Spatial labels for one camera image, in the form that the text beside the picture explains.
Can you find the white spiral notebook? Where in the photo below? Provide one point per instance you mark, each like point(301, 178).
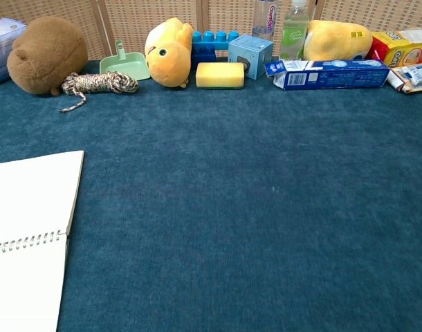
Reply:
point(24, 193)

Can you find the teal table cloth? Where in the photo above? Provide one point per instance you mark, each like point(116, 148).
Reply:
point(266, 207)

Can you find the yellow sponge with green base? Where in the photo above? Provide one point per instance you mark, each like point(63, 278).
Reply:
point(219, 74)

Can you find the orange white-faced plush toy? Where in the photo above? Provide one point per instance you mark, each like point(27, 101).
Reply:
point(169, 58)

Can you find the light blue cube box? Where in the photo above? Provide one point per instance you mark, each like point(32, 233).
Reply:
point(249, 52)

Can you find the blue building block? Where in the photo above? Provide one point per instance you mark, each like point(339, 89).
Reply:
point(211, 39)

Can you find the green plastic dustpan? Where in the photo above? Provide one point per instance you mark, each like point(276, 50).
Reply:
point(128, 64)

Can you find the blue toothpaste box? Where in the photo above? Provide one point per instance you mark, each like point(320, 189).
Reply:
point(335, 74)

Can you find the clear bottle purple label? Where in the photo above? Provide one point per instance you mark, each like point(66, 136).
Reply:
point(264, 20)

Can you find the clear bottle green label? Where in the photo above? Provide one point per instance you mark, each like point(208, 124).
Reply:
point(294, 34)

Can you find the woven folding screen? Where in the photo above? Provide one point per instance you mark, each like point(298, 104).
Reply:
point(145, 17)

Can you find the yellow plush toy with tag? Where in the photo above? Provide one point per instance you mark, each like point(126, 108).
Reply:
point(335, 41)

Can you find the brown plush toy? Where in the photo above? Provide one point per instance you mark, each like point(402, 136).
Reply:
point(45, 55)

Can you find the opened white toothpaste carton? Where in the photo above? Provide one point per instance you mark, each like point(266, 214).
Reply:
point(394, 81)

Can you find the yellow red snack box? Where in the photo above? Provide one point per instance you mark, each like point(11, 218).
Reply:
point(397, 52)

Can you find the white blue toothpaste tube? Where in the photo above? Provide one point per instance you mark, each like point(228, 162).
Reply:
point(420, 74)

